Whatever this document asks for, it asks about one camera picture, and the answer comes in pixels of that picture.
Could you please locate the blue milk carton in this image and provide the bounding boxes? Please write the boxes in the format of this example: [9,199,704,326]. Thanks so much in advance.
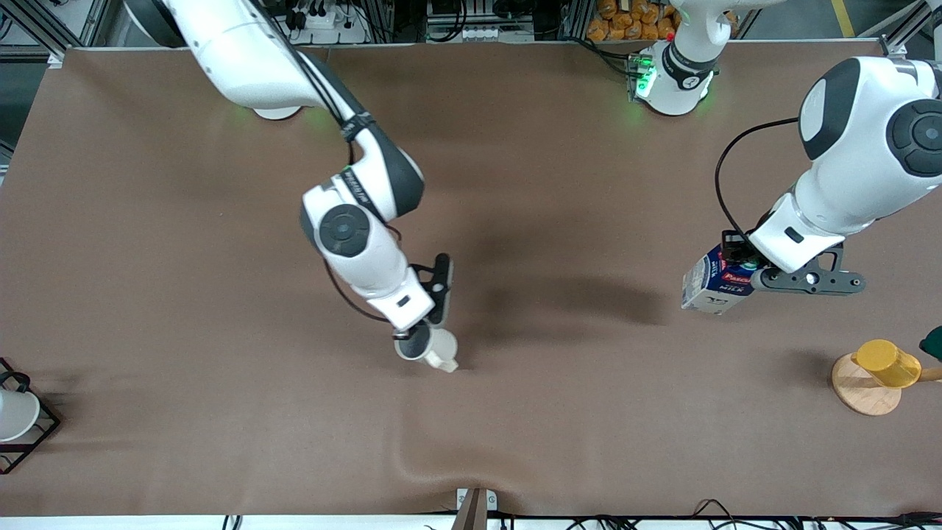
[681,245,760,317]

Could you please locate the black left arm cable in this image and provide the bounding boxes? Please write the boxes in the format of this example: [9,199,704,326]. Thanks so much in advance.
[714,116,803,244]

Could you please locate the white power strip with plugs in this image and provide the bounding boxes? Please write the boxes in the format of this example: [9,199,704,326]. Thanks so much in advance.
[283,0,369,43]

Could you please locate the beige mug with handle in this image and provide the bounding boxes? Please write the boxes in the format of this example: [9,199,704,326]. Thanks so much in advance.
[394,324,459,373]

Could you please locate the grey metal mounting bracket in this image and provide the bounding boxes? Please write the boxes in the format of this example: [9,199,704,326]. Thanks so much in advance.
[453,487,498,530]

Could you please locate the pile of orange bread rolls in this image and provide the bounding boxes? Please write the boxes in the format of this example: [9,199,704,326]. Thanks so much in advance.
[587,0,681,42]

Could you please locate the brown table cover sheet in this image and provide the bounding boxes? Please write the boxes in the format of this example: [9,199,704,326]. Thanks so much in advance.
[0,40,942,520]

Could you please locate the small white power strip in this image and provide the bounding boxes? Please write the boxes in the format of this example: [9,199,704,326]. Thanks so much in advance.
[460,26,534,42]

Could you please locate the yellow plastic cup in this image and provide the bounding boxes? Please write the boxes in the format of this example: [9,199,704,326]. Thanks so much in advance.
[851,339,922,389]

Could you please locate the wooden mug stand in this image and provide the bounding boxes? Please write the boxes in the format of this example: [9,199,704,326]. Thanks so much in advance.
[832,352,942,417]

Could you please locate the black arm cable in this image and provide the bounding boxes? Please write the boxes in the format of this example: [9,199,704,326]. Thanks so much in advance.
[247,0,402,325]
[714,116,803,244]

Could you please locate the white bowl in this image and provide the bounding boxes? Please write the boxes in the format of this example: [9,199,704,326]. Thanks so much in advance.
[0,388,41,442]

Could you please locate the black cable bundle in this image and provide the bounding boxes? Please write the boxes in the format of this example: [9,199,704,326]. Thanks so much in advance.
[567,499,942,530]

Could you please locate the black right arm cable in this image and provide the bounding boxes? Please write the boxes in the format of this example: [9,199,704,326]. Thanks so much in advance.
[247,0,402,325]

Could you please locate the aluminium frame profile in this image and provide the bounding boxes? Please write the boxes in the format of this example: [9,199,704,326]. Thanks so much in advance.
[879,0,942,58]
[0,0,111,60]

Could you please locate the black base cable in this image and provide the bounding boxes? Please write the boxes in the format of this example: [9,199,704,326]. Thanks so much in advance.
[570,35,641,78]

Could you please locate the black wire rack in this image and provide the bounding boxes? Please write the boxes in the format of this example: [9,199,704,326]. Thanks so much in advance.
[0,357,61,476]

